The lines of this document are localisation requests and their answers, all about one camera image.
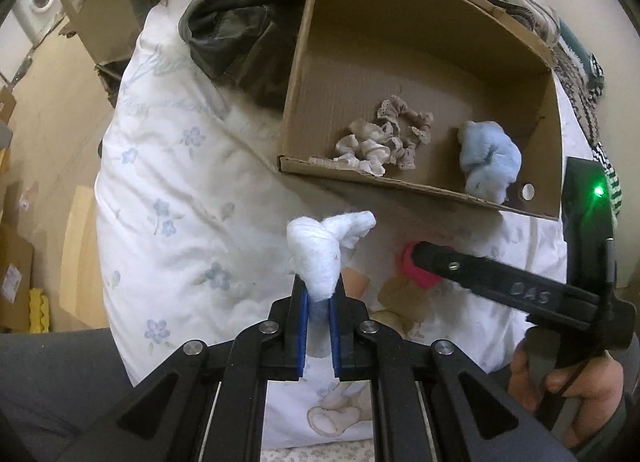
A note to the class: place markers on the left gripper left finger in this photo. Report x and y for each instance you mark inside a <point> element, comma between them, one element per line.
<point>286,349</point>

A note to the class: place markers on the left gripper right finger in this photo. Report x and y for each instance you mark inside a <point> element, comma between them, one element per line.
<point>351,358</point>

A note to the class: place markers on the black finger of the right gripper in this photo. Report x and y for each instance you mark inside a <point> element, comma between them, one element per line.
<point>545,301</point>

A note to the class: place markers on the white fluffy sock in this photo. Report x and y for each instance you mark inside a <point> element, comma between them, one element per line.
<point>316,248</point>

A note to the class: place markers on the light blue fluffy sock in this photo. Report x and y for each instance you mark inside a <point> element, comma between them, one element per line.
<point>489,159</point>

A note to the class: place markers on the white lace scrunchie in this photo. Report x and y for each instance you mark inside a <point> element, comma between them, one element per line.
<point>363,150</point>

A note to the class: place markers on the beige lace scrunchie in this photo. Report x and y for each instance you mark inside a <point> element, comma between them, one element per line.
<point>405,130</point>

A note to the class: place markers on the right hand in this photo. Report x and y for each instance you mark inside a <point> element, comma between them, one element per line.
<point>600,388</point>

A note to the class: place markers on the brown paper piece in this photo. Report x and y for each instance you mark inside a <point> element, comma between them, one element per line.
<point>404,304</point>

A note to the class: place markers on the black white knitted blanket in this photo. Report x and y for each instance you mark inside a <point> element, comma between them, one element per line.
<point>582,79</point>

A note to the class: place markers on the white floral bed sheet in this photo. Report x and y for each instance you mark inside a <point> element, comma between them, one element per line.
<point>192,215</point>

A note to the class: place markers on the flat cardboard sheet on floor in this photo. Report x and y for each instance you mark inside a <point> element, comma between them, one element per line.
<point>81,284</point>

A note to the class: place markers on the yellow foam piece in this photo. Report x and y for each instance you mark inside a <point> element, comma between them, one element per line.
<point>39,312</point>

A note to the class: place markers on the open cardboard box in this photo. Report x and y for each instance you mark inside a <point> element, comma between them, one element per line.
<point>461,60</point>

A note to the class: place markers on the camouflage jacket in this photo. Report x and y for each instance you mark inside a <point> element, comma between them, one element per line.
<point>247,45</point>

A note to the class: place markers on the cardboard box beside bed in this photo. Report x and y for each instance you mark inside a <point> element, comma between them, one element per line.
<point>105,11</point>

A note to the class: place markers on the white washing machine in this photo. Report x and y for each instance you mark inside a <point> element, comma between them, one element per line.
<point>38,18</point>

